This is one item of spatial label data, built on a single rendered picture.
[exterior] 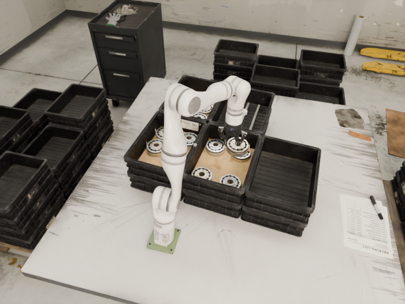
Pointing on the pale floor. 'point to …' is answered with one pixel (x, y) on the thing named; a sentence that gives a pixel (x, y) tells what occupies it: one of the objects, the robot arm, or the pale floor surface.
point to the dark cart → (128, 49)
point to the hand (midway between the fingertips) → (231, 143)
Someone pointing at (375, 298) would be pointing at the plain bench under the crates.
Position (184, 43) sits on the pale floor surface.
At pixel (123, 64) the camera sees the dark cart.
